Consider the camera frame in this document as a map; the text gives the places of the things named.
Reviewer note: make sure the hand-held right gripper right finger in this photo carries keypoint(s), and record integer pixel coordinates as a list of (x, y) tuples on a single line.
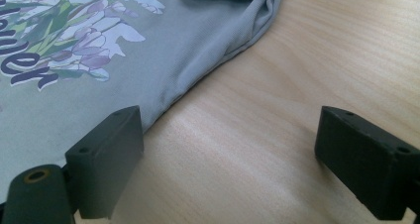
[(369, 164)]

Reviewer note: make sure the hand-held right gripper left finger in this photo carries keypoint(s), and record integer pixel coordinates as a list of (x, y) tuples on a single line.
[(105, 158)]

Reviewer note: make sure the light blue printed t-shirt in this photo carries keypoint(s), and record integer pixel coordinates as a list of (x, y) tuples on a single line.
[(165, 52)]

